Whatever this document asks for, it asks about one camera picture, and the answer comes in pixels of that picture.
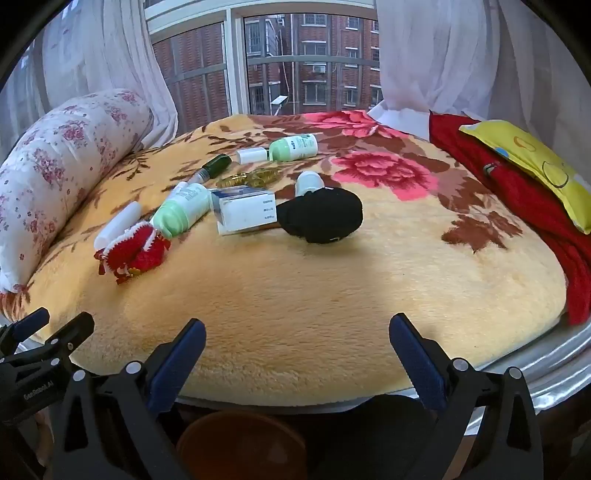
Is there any dark green bottle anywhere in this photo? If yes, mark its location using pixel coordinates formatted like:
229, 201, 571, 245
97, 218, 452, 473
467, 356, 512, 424
205, 154, 233, 180

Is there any red knitted ornament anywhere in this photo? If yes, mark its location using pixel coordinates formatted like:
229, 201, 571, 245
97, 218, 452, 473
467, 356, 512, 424
93, 220, 171, 285

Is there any black cloth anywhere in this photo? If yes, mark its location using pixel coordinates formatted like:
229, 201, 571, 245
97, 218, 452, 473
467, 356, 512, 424
277, 187, 364, 244

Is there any green and white bottle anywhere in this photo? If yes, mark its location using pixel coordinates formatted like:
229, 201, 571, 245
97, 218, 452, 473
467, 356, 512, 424
268, 134, 319, 162
151, 182, 213, 240

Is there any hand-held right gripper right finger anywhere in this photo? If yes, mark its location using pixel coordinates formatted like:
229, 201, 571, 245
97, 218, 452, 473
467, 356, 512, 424
389, 313, 546, 480

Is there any pink floral bolster pillow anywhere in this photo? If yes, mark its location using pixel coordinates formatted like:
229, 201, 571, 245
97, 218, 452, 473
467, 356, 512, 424
0, 89, 154, 294

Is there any white window frame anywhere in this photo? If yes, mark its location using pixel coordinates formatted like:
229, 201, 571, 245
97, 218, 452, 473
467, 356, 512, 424
144, 0, 384, 134

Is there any person's right leg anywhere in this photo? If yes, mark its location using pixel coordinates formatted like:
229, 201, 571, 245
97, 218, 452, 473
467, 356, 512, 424
305, 394, 439, 480

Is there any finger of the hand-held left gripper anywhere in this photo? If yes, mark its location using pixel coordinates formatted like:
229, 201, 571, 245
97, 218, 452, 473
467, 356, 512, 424
0, 307, 51, 354
0, 311, 95, 376

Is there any white and blue box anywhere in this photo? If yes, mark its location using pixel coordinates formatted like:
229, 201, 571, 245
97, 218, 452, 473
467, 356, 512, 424
210, 187, 278, 236

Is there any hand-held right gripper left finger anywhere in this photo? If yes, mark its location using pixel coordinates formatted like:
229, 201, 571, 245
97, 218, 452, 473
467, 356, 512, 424
51, 318, 207, 480

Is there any yellow printed pillow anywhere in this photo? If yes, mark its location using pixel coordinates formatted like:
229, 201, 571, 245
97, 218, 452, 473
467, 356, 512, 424
458, 119, 591, 234

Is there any small white bottle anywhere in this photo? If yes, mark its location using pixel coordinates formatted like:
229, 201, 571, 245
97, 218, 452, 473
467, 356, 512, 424
294, 171, 326, 195

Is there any gold foil wrapper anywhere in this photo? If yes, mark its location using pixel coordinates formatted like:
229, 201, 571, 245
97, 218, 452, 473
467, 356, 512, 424
216, 169, 281, 189

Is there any red cloth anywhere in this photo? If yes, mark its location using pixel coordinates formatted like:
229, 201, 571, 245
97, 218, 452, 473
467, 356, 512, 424
428, 110, 591, 326

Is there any orange plastic bin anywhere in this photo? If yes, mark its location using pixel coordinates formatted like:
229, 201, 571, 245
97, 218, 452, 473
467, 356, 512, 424
177, 410, 308, 480

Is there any floral plush blanket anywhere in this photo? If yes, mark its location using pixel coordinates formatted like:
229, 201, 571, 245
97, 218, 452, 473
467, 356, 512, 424
0, 110, 570, 409

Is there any red brick building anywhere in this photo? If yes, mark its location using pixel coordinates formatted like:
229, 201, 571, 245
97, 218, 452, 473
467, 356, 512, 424
152, 13, 384, 134

